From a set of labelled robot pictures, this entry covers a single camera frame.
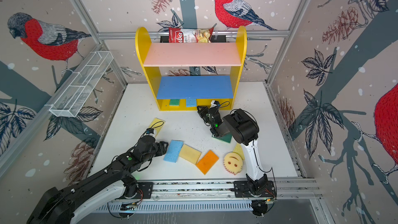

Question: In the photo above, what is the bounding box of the orange sponge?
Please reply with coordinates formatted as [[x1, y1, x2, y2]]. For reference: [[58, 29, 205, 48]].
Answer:
[[196, 150, 219, 175]]

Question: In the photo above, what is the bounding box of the yellow sponge far left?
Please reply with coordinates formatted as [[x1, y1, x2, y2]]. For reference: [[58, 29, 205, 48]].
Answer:
[[148, 118, 165, 137]]

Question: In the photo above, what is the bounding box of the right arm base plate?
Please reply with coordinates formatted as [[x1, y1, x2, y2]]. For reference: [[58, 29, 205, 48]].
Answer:
[[232, 181, 277, 199]]

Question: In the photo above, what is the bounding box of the light green sponge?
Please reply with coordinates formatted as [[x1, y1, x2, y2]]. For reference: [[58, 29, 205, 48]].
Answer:
[[169, 99, 180, 107]]

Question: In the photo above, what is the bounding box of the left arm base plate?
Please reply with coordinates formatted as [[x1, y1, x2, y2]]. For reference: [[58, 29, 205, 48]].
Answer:
[[121, 182, 154, 200]]

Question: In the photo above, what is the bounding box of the pale yellow sponge centre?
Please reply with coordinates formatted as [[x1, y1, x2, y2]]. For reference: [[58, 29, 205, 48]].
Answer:
[[179, 144, 202, 164]]

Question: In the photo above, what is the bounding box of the yellow shelf with coloured boards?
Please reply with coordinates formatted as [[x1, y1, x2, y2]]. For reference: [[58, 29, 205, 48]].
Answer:
[[135, 26, 248, 111]]

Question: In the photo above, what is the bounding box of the blue sponge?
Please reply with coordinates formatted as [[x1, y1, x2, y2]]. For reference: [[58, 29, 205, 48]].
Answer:
[[186, 99, 197, 107], [163, 140, 184, 163]]

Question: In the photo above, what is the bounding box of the dark green sponge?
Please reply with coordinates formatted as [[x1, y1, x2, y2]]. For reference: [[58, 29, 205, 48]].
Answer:
[[213, 133, 232, 143]]

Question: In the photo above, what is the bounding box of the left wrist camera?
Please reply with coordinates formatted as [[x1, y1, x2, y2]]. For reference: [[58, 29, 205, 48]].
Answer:
[[145, 128, 157, 136]]

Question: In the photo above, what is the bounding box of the yellow sponge right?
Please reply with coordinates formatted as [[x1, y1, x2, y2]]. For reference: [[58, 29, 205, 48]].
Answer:
[[233, 143, 245, 160]]

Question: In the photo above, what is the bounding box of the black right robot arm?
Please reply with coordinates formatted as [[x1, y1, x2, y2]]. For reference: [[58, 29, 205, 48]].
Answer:
[[197, 101, 277, 199]]

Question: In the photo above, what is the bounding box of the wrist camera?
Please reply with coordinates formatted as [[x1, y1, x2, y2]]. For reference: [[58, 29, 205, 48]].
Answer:
[[210, 100, 220, 110], [145, 128, 157, 136]]

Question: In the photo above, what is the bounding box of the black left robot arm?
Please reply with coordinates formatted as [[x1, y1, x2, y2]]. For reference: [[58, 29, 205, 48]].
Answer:
[[27, 135, 169, 224]]

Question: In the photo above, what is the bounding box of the yellow smiley face sponge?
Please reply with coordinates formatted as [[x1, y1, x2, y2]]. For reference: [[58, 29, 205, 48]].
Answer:
[[223, 152, 244, 175]]

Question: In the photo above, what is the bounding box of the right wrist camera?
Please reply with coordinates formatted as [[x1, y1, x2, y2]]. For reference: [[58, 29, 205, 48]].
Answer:
[[210, 100, 220, 110]]

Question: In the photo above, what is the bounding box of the white wire mesh basket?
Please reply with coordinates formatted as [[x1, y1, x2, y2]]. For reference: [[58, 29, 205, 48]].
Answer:
[[49, 51, 114, 117]]

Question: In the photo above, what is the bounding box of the red cassava chips bag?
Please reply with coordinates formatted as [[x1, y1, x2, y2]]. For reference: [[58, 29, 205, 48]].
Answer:
[[169, 28, 214, 43]]

